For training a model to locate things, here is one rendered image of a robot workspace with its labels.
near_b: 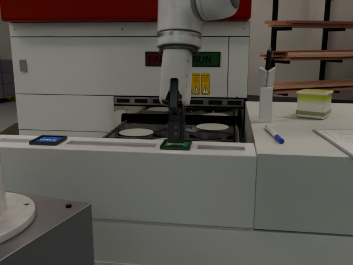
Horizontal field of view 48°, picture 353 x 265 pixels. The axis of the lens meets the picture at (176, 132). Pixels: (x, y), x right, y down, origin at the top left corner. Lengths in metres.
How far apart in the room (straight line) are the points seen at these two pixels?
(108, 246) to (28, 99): 0.81
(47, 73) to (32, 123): 0.19
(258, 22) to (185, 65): 7.20
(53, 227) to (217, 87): 0.89
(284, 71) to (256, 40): 0.81
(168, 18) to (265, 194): 0.36
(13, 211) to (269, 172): 0.42
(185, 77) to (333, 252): 0.41
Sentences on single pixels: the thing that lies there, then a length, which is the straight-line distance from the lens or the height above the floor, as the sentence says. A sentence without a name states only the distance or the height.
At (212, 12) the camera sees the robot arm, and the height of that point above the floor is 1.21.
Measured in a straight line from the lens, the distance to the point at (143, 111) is 1.34.
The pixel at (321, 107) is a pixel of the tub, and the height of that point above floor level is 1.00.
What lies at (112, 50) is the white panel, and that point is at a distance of 1.36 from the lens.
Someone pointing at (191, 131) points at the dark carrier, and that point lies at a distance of 1.15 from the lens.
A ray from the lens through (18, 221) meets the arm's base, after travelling 0.54.
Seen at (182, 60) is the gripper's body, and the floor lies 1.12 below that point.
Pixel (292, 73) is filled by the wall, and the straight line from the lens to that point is 7.79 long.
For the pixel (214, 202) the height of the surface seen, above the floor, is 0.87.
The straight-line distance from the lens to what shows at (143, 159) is 0.73.
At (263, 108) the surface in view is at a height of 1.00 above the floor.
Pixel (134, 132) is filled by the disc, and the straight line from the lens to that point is 1.14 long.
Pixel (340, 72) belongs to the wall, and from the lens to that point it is 7.74.
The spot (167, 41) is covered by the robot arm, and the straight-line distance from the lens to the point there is 0.73.
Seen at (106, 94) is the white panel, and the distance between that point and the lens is 1.38.
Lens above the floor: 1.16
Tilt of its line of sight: 13 degrees down
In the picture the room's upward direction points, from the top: straight up
